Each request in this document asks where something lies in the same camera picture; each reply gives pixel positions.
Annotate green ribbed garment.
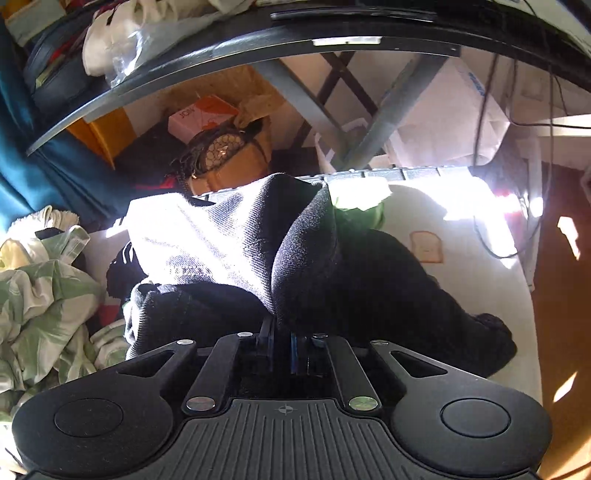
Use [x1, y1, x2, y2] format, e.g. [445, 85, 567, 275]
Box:
[341, 202, 385, 230]

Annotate black denim jeans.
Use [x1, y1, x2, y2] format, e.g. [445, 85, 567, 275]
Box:
[107, 174, 517, 377]

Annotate black desk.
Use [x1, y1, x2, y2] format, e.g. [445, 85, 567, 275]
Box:
[26, 1, 590, 154]

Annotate clear plastic bag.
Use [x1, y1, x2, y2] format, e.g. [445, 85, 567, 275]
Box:
[82, 1, 252, 87]

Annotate green white floral sheet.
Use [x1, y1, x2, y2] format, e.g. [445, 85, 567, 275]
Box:
[1, 206, 128, 422]

